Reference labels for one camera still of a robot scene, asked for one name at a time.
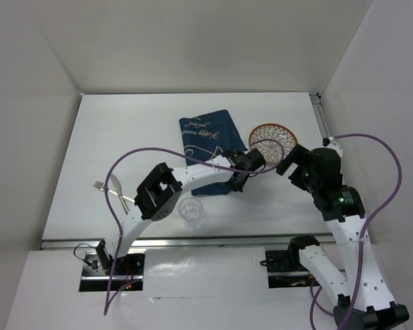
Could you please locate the silver table knife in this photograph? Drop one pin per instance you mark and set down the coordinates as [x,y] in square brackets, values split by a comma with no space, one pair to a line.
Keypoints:
[119,192]

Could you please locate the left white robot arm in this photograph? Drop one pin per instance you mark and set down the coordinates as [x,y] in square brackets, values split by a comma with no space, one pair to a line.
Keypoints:
[159,192]

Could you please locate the clear plastic cup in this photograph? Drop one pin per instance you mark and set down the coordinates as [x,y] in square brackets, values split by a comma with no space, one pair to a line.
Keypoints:
[191,211]

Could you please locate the floral ceramic plate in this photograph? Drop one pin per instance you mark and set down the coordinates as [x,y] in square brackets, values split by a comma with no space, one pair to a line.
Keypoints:
[273,141]

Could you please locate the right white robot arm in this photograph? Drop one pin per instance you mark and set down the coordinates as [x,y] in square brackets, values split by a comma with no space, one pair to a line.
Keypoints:
[359,295]

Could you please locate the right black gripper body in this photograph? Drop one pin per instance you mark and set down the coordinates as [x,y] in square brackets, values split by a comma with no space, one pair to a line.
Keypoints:
[313,182]

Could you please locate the blue whale placemat cloth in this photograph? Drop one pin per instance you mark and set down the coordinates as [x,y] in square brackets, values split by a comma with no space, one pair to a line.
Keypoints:
[209,135]

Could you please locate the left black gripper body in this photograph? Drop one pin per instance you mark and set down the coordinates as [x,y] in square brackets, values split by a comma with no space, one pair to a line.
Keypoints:
[237,185]

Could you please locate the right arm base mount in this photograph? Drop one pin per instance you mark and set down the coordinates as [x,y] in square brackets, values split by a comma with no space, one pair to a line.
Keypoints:
[283,267]

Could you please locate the front aluminium rail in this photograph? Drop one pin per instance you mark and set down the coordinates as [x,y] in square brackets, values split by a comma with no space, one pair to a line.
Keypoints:
[218,241]

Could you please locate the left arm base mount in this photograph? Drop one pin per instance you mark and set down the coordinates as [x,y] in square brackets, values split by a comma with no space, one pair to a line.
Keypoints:
[127,275]

